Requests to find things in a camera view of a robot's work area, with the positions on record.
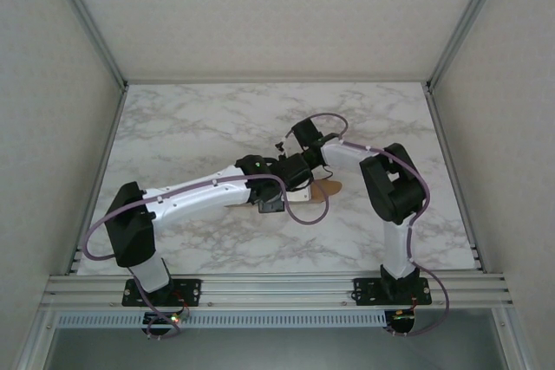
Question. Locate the brown cardboard box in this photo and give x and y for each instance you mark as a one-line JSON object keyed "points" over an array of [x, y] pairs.
{"points": [[331, 188]]}

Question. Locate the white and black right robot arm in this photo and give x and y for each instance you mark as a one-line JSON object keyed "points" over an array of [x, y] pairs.
{"points": [[396, 244]]}

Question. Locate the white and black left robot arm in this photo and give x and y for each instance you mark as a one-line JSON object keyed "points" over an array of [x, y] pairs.
{"points": [[195, 201]]}

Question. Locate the left circuit board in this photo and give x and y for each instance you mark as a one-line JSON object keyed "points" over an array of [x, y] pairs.
{"points": [[158, 319]]}

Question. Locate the circuit board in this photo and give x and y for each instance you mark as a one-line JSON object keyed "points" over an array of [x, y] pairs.
{"points": [[158, 319], [403, 322]]}

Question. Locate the right circuit board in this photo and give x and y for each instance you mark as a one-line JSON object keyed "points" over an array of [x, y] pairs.
{"points": [[403, 322]]}

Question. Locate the aluminium back rail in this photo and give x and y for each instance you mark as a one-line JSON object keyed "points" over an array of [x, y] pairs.
{"points": [[277, 81]]}

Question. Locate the aluminium front rail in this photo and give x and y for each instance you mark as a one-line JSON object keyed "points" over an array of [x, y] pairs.
{"points": [[282, 290]]}

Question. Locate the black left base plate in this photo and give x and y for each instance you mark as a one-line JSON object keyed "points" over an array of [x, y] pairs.
{"points": [[191, 290]]}

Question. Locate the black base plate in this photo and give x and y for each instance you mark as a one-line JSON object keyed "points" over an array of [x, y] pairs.
{"points": [[366, 292], [191, 290]]}

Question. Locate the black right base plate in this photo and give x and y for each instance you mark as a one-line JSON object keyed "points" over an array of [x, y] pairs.
{"points": [[366, 292]]}

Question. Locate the aluminium side rail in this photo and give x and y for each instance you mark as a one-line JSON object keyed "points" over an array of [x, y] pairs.
{"points": [[440, 127], [112, 127]]}

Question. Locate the aluminium frame post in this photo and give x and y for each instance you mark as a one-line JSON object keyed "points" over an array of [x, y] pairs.
{"points": [[511, 344], [90, 19], [37, 344], [465, 19]]}

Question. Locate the aluminium lower frame post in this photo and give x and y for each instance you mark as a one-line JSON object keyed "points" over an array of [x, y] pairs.
{"points": [[37, 344], [511, 344]]}

